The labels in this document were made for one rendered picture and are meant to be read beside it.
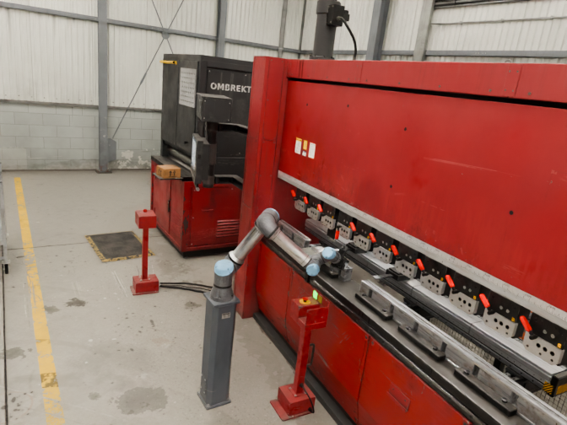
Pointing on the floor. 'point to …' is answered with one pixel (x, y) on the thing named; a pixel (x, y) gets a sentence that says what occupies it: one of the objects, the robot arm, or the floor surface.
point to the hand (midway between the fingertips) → (346, 261)
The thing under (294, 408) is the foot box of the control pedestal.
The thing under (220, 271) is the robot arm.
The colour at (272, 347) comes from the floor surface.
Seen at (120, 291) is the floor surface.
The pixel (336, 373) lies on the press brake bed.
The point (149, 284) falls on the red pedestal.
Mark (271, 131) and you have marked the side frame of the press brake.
